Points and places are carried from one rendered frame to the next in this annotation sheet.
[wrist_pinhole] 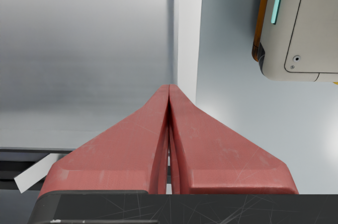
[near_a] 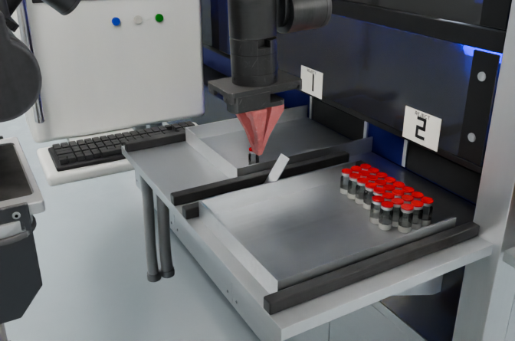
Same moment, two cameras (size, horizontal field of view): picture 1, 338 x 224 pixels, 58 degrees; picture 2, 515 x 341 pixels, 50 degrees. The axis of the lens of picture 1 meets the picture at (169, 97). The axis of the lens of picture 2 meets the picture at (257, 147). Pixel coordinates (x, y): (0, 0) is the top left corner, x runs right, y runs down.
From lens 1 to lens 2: 62 cm
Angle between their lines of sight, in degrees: 37
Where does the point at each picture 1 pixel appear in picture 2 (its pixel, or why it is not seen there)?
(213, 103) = not seen: outside the picture
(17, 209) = (277, 152)
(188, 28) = (233, 263)
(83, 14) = (298, 247)
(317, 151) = not seen: outside the picture
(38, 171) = (277, 169)
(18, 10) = (333, 237)
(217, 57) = not seen: outside the picture
